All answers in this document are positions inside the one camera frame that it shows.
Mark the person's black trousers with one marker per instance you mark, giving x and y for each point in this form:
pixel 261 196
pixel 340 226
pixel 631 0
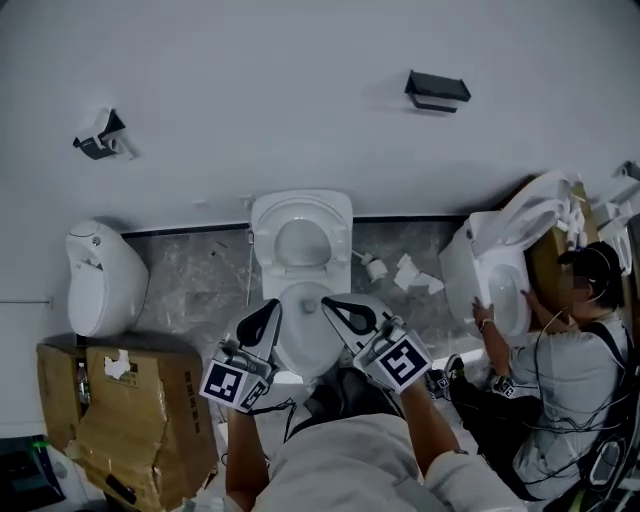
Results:
pixel 350 395

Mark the egg-shaped white toilet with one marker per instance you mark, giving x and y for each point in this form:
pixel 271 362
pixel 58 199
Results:
pixel 105 285

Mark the thin metal wall rod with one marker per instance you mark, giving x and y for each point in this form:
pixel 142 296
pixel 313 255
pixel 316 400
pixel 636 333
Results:
pixel 25 301

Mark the person's left forearm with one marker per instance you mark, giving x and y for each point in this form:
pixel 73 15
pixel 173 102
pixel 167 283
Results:
pixel 245 450

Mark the person's white shirt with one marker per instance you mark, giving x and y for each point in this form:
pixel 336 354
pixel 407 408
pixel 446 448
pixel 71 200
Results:
pixel 350 470

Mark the black wall fixture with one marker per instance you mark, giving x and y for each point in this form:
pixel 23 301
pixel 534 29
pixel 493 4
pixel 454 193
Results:
pixel 90 145

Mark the crumpled white paper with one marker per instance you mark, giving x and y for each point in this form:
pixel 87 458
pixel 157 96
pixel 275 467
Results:
pixel 415 275

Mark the person's right forearm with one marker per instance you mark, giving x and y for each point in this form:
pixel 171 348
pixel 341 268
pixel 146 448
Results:
pixel 430 430

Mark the plain cardboard box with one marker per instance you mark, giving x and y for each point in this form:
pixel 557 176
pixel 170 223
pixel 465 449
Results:
pixel 547 260

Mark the white plastic pipe fitting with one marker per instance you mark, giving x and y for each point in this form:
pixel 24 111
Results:
pixel 375 267

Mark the square-backed white toilet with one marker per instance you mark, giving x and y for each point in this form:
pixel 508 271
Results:
pixel 465 280

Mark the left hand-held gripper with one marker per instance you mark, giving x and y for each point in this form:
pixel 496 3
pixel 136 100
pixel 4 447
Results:
pixel 222 382

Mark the black wall shelf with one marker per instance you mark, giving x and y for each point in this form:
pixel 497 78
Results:
pixel 435 87

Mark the white toilet bowl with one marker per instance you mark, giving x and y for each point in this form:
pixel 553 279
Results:
pixel 305 345

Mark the clear plastic water bottle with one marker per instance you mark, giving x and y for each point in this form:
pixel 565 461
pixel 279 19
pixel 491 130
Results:
pixel 83 387

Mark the white wall socket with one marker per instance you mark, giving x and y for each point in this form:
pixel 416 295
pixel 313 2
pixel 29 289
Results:
pixel 200 203

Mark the open cardboard box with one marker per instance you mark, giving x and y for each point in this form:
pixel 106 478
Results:
pixel 55 390

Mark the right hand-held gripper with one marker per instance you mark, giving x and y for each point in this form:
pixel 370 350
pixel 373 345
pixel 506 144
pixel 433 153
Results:
pixel 402 362

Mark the black electronic equipment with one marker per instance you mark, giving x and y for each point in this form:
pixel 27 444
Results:
pixel 25 475

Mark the white wall plug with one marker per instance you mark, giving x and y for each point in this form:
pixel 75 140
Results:
pixel 246 201

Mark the torn cardboard box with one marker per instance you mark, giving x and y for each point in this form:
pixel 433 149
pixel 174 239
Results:
pixel 140 425

